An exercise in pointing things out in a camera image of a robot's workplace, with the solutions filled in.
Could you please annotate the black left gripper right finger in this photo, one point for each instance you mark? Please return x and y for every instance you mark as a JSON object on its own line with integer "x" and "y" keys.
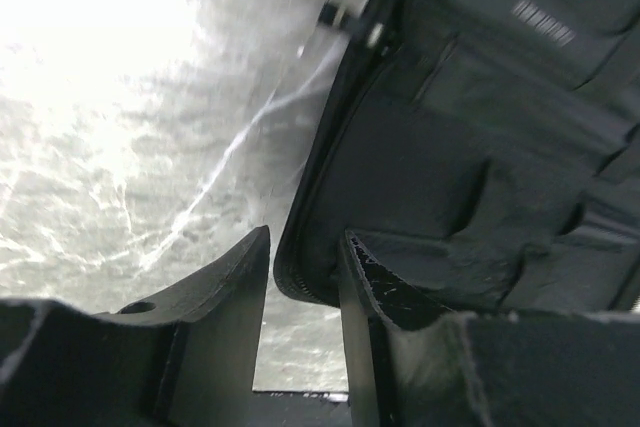
{"x": 412, "y": 361}

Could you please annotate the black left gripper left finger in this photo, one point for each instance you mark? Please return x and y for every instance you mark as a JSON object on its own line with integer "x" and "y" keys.
{"x": 184, "y": 356}

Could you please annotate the black zipper tool case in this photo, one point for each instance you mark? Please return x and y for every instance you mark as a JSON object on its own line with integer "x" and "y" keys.
{"x": 468, "y": 171}

